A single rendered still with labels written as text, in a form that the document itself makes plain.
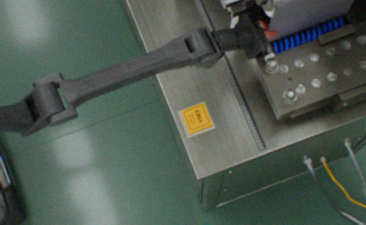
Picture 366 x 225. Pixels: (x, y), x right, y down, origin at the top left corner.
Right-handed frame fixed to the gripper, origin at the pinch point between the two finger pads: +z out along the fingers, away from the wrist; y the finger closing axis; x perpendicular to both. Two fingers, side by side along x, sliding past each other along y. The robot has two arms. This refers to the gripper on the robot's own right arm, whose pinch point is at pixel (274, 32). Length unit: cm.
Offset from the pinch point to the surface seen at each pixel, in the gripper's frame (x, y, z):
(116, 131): -119, -20, 9
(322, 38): 2.3, 5.1, 12.3
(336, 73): 0.6, 14.7, 13.0
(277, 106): -8.0, 17.3, -2.7
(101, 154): -123, -13, 1
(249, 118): -22.0, 15.1, -1.4
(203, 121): -26.0, 11.7, -13.7
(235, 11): 0.4, -7.5, -9.7
